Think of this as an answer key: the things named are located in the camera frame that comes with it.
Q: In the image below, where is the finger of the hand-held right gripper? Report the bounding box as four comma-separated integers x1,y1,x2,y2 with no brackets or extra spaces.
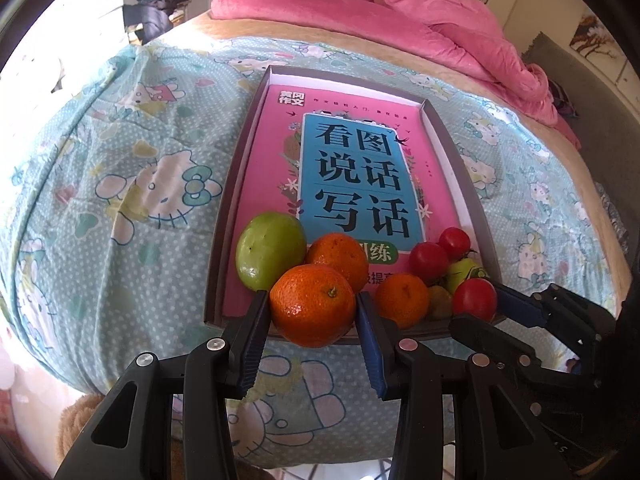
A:
448,312,602,392
492,282,620,347

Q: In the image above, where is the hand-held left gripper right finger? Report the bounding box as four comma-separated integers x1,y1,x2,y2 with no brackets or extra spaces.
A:
355,290,573,480

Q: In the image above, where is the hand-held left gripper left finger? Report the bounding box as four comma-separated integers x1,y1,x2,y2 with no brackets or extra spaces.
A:
52,290,272,480

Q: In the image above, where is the red tomato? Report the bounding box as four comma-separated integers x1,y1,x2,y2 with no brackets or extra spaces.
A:
409,242,449,283
452,278,498,323
438,227,472,261

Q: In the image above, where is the orange mandarin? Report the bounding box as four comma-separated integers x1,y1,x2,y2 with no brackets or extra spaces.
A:
375,272,431,330
306,233,370,293
269,264,357,349

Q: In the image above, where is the small brown round fruit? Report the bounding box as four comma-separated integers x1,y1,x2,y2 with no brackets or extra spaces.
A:
427,285,455,322

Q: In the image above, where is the small green apple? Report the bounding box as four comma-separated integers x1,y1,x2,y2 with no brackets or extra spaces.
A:
446,256,490,295

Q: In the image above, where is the large green apple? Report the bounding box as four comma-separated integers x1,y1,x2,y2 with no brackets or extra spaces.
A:
235,211,307,292

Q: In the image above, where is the dark patterned cloth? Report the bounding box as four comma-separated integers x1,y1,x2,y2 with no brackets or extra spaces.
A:
597,190,631,256

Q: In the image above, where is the cartoon cat printed bedsheet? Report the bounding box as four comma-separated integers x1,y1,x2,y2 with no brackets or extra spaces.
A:
0,40,631,466

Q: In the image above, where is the grey headboard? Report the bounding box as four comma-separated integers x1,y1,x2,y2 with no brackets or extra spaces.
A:
520,32,640,271

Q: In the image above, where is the pink and blue book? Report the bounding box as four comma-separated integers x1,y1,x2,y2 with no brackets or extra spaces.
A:
222,85,463,318

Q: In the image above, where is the dark patterned pillow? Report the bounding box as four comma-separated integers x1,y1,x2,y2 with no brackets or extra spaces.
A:
547,82,580,118

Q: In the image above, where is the crumpled pink quilt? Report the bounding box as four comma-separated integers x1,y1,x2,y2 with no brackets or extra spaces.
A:
362,0,561,128

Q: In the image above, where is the pink fleece blanket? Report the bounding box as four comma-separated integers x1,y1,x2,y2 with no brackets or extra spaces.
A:
210,0,583,151

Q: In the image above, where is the branch wall picture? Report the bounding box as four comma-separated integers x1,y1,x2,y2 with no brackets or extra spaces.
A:
570,12,621,61

